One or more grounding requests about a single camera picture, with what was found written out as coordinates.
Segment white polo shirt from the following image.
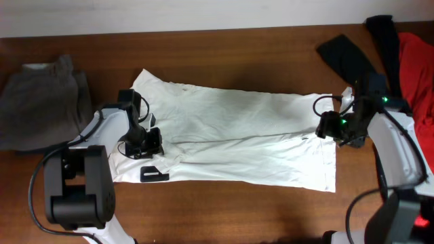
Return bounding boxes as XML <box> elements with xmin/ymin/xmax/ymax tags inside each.
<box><xmin>109</xmin><ymin>70</ymin><xmax>336</xmax><ymax>192</ymax></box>

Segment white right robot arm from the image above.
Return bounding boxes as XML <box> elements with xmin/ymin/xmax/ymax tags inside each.
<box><xmin>315</xmin><ymin>96</ymin><xmax>433</xmax><ymax>243</ymax></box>

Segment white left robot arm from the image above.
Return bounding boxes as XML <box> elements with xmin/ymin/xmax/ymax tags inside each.
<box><xmin>42</xmin><ymin>102</ymin><xmax>163</xmax><ymax>243</ymax></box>

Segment black garment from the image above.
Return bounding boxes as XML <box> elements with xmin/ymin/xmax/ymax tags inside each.
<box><xmin>316</xmin><ymin>15</ymin><xmax>402</xmax><ymax>98</ymax></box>

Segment grey folded garment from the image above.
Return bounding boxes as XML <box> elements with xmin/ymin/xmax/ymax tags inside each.
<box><xmin>1</xmin><ymin>55</ymin><xmax>94</xmax><ymax>151</ymax></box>

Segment red garment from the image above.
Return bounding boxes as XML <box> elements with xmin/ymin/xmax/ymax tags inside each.
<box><xmin>398</xmin><ymin>33</ymin><xmax>433</xmax><ymax>168</ymax></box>

